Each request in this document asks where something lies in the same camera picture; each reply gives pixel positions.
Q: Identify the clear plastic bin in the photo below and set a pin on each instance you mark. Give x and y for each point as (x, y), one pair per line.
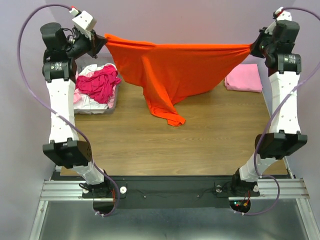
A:
(81, 64)

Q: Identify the magenta t shirt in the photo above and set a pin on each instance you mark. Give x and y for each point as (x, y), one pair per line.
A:
(98, 82)

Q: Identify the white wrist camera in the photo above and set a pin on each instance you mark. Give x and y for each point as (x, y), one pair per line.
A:
(83, 21)
(279, 15)

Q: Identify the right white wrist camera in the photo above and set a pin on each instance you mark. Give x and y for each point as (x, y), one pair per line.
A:
(279, 15)

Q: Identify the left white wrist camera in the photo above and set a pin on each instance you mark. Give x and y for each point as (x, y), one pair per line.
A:
(83, 21)

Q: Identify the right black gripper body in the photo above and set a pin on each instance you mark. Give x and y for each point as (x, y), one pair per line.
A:
(267, 45)

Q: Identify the white shirt in bin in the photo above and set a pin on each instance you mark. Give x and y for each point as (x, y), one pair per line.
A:
(90, 104)

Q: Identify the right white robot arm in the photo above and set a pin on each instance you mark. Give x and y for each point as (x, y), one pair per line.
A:
(282, 135)

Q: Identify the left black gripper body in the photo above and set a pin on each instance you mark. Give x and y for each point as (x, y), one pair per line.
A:
(81, 44)

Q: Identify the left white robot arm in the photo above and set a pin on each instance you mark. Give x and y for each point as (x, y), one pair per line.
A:
(59, 70)

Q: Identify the light pink shirt in bin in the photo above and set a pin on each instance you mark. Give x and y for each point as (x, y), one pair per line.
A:
(77, 96)

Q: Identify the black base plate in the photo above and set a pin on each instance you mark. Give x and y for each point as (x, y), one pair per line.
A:
(151, 192)

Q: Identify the folded pink t shirt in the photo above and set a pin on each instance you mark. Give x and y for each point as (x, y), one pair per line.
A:
(244, 78)

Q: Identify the orange t shirt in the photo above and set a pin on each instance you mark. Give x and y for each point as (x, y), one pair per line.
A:
(169, 73)

